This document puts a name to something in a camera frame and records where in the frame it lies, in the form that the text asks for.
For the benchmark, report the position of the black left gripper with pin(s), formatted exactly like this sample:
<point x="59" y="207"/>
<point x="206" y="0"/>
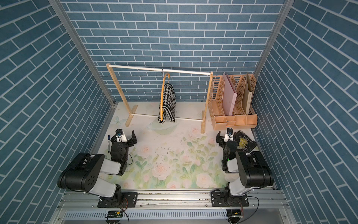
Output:
<point x="134" y="141"/>

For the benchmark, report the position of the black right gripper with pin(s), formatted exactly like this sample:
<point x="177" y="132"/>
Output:
<point x="220" y="139"/>

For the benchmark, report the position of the black white houndstooth scarf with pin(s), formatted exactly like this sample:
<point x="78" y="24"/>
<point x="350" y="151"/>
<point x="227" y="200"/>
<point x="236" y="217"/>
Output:
<point x="169" y="104"/>

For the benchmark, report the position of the orange clothes hanger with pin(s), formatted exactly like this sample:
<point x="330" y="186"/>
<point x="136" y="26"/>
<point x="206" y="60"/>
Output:
<point x="167" y="75"/>

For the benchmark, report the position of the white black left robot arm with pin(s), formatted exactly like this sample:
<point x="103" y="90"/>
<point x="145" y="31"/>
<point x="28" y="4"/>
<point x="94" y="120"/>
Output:
<point x="82" y="174"/>

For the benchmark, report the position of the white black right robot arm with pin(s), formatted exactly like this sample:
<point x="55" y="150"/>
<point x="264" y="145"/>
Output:
<point x="239" y="157"/>

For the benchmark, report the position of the blue marker pen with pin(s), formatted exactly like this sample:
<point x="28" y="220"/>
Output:
<point x="109" y="144"/>

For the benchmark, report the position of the black book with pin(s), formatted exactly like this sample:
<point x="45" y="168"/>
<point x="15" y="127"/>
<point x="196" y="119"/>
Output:
<point x="245" y="144"/>

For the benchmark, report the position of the pink folder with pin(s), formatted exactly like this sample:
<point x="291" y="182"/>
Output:
<point x="229" y="96"/>

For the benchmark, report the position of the floral table mat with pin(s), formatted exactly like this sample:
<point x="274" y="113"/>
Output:
<point x="169" y="155"/>

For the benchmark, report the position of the tan folder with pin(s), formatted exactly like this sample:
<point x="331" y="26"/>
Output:
<point x="247" y="96"/>

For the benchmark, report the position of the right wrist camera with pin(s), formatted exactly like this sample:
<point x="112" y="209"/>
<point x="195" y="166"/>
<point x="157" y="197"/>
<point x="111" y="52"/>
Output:
<point x="229" y="136"/>

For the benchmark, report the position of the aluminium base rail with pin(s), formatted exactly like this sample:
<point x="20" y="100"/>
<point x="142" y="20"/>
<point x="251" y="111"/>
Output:
<point x="189" y="206"/>

